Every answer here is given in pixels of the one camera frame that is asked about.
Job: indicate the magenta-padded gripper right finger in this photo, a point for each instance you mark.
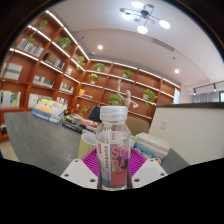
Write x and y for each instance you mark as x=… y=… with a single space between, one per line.
x=148 y=171

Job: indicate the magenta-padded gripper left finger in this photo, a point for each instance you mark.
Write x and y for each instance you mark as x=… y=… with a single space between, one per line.
x=78 y=173

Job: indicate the clear plastic drink bottle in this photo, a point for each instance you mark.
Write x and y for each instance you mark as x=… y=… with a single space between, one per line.
x=113 y=156

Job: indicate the yellow striped white mug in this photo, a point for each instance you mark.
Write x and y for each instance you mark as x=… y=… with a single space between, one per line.
x=86 y=145

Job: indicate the tan upholstered chair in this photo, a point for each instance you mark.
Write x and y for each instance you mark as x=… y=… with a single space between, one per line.
x=138 y=126

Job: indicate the stack of dark books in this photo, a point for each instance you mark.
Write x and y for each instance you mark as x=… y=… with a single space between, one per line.
x=80 y=122

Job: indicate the dark blue chair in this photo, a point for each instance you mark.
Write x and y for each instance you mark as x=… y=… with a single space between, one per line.
x=95 y=115

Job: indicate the stack of colourful books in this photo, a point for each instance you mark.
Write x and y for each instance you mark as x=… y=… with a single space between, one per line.
x=49 y=110

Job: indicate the wooden artist mannequin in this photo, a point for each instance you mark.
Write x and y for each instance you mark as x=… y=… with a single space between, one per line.
x=127 y=96

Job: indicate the grey curtain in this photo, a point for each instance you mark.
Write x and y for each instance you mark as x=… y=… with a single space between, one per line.
x=205 y=97

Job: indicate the wooden shelf unit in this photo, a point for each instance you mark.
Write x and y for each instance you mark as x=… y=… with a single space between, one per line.
x=50 y=73

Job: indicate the recessed ceiling downlight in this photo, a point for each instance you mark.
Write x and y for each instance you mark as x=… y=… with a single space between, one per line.
x=176 y=71
x=100 y=47

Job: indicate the branched ceiling lamp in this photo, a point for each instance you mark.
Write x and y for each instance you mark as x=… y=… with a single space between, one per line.
x=142 y=29

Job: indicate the white wall switch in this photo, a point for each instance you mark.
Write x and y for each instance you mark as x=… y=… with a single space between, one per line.
x=164 y=124

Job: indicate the black track light rail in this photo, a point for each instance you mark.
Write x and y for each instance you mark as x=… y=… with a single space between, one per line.
x=208 y=86

